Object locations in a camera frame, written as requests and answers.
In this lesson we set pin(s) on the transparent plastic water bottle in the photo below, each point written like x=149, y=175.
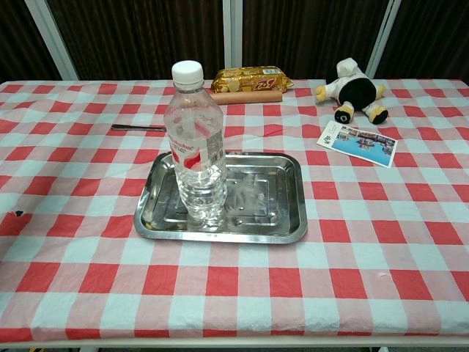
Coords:
x=198, y=161

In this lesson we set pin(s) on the silver metal tray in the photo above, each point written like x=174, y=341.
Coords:
x=264, y=205

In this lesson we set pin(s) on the wooden rolling pin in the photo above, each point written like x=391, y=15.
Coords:
x=253, y=97

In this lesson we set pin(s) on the gold snack package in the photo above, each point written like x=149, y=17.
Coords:
x=249, y=80

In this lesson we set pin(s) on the silver table knife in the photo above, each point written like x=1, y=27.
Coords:
x=137, y=127

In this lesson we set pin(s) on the red white checkered tablecloth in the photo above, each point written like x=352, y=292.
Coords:
x=329, y=256

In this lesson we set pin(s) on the blue picture postcard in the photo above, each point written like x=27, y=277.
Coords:
x=361, y=143

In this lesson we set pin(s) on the black and white plush toy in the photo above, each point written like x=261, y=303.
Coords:
x=357, y=91

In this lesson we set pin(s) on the dark pleated curtain panel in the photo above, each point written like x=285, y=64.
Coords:
x=146, y=36
x=308, y=33
x=432, y=36
x=18, y=40

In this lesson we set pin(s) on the white partition post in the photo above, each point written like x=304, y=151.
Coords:
x=383, y=36
x=51, y=40
x=233, y=36

